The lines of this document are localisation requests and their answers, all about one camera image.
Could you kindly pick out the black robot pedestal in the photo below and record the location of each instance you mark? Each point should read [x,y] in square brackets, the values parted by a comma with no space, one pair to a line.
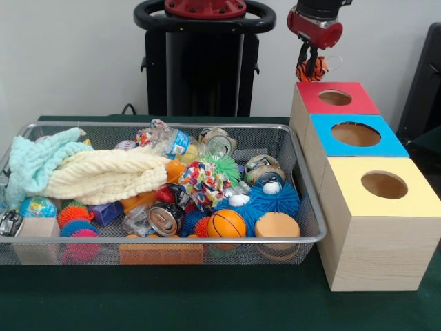
[206,69]

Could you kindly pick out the black chair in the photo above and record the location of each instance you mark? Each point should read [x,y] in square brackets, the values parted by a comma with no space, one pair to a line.
[423,86]

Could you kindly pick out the orange toy basketball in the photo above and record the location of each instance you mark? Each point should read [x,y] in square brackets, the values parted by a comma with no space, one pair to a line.
[226,223]

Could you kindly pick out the tan round foam disc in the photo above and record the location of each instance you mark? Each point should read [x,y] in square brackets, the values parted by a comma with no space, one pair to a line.
[277,225]

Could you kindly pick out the dark green table cloth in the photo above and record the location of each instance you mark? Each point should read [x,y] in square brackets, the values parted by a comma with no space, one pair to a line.
[206,303]
[429,148]

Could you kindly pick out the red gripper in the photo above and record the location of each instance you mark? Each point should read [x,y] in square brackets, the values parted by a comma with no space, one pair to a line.
[317,31]

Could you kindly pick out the wooden box with three holes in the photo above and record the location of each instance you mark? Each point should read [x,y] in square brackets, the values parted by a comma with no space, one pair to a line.
[379,255]

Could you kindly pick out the cream waffle cloth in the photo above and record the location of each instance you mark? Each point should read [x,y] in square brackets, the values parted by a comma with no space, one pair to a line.
[103,172]

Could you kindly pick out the crushed drink can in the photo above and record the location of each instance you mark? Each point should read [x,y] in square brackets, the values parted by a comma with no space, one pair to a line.
[218,141]

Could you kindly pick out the black and red drink can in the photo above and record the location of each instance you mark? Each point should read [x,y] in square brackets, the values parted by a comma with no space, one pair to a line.
[165,217]

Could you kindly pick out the crushed clear water bottle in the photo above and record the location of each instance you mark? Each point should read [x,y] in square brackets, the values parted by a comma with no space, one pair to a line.
[174,139]

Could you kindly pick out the orange plastic building block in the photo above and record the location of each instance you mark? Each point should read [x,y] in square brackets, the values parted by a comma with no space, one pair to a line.
[162,254]

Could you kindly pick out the mint green waffle cloth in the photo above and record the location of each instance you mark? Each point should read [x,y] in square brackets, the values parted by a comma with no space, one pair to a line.
[34,158]

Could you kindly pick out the shallow clear mesh bin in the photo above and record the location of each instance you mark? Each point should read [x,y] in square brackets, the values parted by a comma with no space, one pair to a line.
[241,257]

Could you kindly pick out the green spiky ball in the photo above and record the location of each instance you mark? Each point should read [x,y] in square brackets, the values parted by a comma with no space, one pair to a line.
[225,167]

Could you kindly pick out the blue fuzzy monster toy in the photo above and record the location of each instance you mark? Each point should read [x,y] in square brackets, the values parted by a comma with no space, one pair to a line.
[275,201]

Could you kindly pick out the small globe ball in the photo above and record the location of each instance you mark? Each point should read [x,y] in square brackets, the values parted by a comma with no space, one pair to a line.
[37,207]

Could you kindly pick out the orange striped tiger plush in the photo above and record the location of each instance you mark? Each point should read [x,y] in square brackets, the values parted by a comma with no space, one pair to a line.
[323,67]

